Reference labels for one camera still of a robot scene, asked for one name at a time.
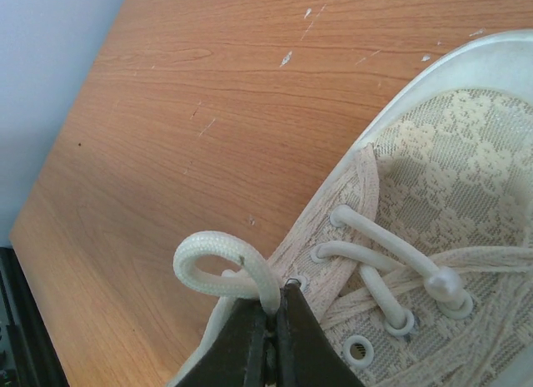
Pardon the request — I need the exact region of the black right table rail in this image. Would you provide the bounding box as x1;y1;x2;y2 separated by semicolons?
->
1;248;68;386

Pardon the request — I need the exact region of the white lace sneaker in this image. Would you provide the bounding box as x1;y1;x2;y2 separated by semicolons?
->
171;29;532;386

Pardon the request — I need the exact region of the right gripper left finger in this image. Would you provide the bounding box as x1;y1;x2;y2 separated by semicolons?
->
170;300;267;387

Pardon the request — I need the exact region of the white shoelace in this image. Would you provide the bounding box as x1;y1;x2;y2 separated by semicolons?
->
172;204;475;337

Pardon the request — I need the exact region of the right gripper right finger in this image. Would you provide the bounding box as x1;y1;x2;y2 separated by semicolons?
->
275;284;362;387

